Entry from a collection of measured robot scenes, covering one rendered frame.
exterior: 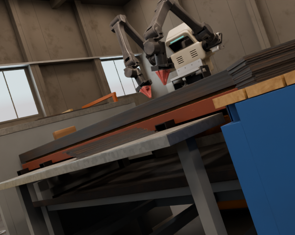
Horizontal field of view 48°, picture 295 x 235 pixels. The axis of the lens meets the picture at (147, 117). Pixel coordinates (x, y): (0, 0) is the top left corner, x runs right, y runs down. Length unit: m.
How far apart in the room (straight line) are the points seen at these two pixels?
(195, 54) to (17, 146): 1.32
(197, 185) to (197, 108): 0.29
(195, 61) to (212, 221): 1.58
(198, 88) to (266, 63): 0.42
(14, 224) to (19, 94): 8.85
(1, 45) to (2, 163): 9.23
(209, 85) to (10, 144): 1.47
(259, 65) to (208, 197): 0.39
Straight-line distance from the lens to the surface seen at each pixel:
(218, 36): 2.34
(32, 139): 2.28
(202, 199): 0.93
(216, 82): 1.05
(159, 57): 1.62
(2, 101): 10.58
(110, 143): 1.11
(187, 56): 2.42
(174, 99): 1.15
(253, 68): 0.70
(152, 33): 1.64
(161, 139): 0.79
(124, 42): 2.21
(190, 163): 0.90
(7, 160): 2.20
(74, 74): 12.20
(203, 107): 1.09
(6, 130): 2.23
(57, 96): 11.52
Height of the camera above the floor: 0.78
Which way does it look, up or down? 1 degrees up
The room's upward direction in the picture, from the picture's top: 19 degrees counter-clockwise
